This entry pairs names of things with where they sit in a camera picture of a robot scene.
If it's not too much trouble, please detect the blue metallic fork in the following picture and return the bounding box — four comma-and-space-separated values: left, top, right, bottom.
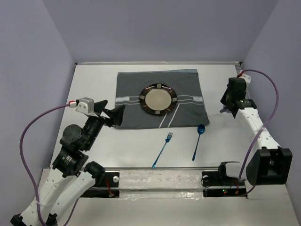
152, 132, 173, 168

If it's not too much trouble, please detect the purple mug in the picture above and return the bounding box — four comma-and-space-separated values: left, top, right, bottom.
220, 106, 230, 113

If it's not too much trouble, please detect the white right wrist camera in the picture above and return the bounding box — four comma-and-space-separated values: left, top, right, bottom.
238, 71, 251, 86

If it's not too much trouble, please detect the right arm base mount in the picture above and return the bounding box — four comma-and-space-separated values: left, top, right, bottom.
200, 171, 247, 198

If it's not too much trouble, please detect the blue metallic spoon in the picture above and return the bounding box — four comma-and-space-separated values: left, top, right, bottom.
192, 124, 206, 161

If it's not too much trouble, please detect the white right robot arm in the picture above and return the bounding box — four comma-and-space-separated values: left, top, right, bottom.
216, 76, 293, 186

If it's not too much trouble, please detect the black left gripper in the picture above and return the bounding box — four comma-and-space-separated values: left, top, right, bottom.
84, 99, 126, 150

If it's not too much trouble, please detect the dark rimmed dinner plate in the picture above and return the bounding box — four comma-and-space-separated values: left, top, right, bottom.
139, 83, 178, 116

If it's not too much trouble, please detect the white table edge rail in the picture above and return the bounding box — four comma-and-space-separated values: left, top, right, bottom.
75, 61, 240, 65

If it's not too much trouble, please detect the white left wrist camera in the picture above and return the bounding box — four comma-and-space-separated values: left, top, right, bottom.
68, 97, 97, 117

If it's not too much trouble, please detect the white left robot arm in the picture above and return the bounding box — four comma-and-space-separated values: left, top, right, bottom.
10, 97, 125, 226

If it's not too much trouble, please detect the grey striped cloth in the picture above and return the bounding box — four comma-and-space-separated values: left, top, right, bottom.
115, 69, 210, 129

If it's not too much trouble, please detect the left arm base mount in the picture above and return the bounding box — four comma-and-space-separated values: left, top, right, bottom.
89, 171, 120, 198

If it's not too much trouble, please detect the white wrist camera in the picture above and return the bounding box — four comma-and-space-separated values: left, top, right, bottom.
238, 71, 251, 86
68, 97, 97, 117

